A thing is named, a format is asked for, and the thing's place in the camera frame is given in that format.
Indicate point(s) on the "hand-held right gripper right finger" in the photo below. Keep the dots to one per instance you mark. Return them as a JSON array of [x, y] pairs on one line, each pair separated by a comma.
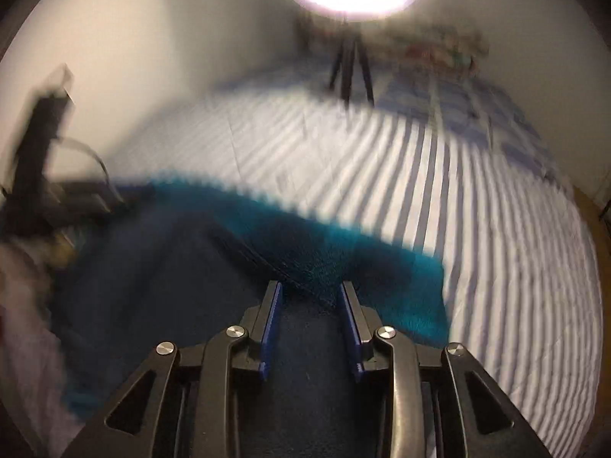
[[351, 334]]

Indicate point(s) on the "striped bed sheet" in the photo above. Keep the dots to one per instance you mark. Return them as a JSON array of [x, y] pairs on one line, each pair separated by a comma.
[[429, 176]]

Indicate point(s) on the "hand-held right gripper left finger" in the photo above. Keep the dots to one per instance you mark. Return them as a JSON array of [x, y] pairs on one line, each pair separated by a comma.
[[269, 334]]

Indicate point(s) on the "navy blue garment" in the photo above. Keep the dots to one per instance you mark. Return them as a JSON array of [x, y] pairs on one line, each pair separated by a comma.
[[167, 272]]

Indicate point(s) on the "black tripod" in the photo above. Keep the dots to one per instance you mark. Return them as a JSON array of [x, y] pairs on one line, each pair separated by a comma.
[[351, 57]]

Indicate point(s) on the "floral pillow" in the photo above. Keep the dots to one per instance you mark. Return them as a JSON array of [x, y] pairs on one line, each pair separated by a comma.
[[439, 50]]

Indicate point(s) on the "teal plaid fleece garment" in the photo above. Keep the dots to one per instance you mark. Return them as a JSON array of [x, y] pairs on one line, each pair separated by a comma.
[[382, 272]]

